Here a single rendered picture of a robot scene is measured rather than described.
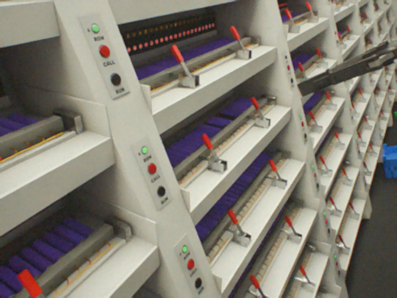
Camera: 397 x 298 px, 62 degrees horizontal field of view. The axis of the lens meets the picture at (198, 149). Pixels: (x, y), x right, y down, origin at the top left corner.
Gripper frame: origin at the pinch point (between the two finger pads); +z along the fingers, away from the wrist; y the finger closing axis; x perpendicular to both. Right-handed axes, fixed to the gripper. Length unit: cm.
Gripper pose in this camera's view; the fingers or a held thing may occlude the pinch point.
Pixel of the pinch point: (315, 83)
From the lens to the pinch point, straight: 74.7
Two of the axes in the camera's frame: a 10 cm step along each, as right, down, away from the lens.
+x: -4.8, -8.6, -1.6
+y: 5.2, -4.2, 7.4
